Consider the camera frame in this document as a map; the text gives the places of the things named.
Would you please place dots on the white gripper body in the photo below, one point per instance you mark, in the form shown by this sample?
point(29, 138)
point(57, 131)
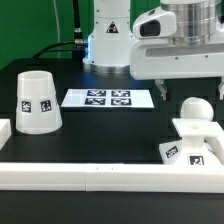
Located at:
point(159, 58)

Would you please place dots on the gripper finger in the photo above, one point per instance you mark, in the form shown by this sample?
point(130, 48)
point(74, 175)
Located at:
point(162, 88)
point(221, 89)

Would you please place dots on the white lamp bulb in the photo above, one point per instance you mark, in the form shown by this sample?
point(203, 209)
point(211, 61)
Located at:
point(196, 108)

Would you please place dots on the white lamp base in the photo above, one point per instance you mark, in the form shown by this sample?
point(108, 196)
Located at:
point(192, 149)

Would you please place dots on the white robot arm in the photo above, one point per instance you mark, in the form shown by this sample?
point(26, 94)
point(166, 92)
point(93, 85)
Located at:
point(178, 39)

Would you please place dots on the white lamp shade cone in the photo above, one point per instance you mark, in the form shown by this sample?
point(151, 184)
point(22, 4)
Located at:
point(37, 110)

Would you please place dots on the white marker sheet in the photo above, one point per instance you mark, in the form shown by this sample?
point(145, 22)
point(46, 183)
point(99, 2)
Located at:
point(108, 98)

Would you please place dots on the white left fence block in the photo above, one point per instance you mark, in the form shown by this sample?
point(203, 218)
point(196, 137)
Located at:
point(5, 131)

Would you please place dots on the white front fence bar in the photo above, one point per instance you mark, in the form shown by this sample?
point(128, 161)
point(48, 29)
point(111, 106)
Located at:
point(111, 177)

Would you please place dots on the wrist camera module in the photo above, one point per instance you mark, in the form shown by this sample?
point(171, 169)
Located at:
point(155, 23)

